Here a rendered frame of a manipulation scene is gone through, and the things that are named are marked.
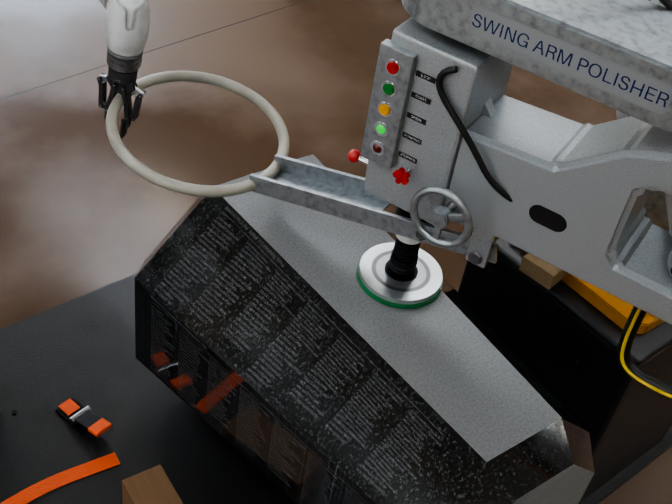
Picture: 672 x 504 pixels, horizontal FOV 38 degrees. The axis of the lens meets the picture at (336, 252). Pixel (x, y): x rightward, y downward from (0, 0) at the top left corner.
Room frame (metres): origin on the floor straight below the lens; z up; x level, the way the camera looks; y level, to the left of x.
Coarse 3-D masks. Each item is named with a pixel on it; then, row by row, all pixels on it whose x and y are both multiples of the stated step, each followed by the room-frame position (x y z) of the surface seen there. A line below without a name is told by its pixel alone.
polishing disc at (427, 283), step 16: (368, 256) 1.85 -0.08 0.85; (384, 256) 1.86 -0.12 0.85; (368, 272) 1.79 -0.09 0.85; (384, 272) 1.80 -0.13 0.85; (432, 272) 1.84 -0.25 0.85; (368, 288) 1.75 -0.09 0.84; (384, 288) 1.75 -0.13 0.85; (400, 288) 1.76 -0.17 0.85; (416, 288) 1.77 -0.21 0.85; (432, 288) 1.78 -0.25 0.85
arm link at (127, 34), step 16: (112, 0) 2.12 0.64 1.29; (128, 0) 2.11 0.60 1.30; (144, 0) 2.13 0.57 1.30; (112, 16) 2.10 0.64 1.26; (128, 16) 2.09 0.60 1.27; (144, 16) 2.11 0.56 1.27; (112, 32) 2.09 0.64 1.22; (128, 32) 2.09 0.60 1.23; (144, 32) 2.11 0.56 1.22; (112, 48) 2.10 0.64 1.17; (128, 48) 2.09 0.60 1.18
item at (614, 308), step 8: (568, 280) 2.00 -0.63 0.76; (576, 280) 1.98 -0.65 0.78; (576, 288) 1.98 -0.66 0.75; (584, 288) 1.96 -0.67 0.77; (592, 288) 1.96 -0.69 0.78; (584, 296) 1.95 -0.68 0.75; (592, 296) 1.94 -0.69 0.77; (600, 296) 1.93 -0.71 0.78; (608, 296) 1.94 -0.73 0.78; (592, 304) 1.93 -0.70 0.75; (600, 304) 1.92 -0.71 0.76; (608, 304) 1.91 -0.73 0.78; (616, 304) 1.91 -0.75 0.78; (624, 304) 1.92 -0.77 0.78; (608, 312) 1.90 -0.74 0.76; (616, 312) 1.89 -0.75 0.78; (624, 312) 1.89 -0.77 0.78; (616, 320) 1.88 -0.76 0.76; (624, 320) 1.86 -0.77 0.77; (648, 320) 1.87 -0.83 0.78; (656, 320) 1.88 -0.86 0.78; (640, 328) 1.85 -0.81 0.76; (648, 328) 1.86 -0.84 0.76
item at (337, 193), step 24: (288, 168) 2.04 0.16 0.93; (312, 168) 2.01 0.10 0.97; (264, 192) 1.94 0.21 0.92; (288, 192) 1.91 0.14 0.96; (312, 192) 1.88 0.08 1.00; (336, 192) 1.95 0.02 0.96; (360, 192) 1.94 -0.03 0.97; (336, 216) 1.85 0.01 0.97; (360, 216) 1.82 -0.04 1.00; (384, 216) 1.79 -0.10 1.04
